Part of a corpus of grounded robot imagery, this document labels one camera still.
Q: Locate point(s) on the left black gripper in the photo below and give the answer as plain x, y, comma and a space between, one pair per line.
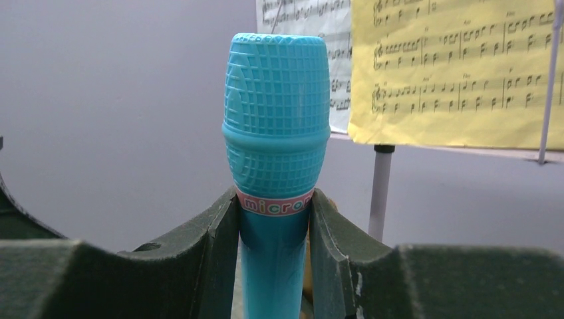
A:
188, 272

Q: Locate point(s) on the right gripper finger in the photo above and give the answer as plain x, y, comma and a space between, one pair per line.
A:
356, 276

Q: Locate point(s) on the lilac music stand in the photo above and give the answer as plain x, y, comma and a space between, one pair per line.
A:
381, 193

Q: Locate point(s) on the blue microphone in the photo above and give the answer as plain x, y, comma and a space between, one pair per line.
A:
276, 129

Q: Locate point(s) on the yellow paper sheet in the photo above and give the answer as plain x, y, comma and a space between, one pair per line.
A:
454, 70

